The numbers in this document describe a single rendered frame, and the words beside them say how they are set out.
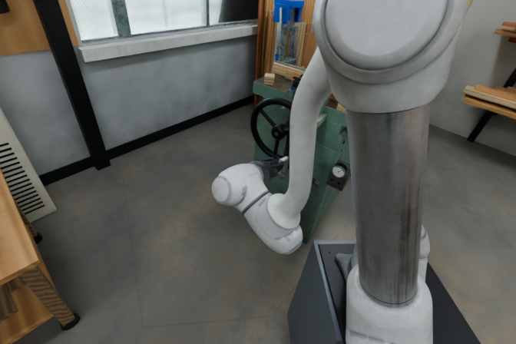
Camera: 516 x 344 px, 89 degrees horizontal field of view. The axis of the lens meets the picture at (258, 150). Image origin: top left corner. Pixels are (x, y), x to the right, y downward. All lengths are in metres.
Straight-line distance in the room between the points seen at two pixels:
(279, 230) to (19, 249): 0.89
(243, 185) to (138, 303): 1.00
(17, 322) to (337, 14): 1.48
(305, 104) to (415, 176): 0.25
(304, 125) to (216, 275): 1.15
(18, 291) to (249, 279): 1.01
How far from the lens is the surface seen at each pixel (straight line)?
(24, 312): 1.52
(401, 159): 0.37
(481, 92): 3.02
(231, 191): 0.69
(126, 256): 1.71
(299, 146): 0.58
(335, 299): 0.89
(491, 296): 2.09
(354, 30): 0.26
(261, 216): 0.70
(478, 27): 3.41
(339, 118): 1.16
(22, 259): 1.19
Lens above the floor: 1.38
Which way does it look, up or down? 36 degrees down
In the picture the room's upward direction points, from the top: 6 degrees clockwise
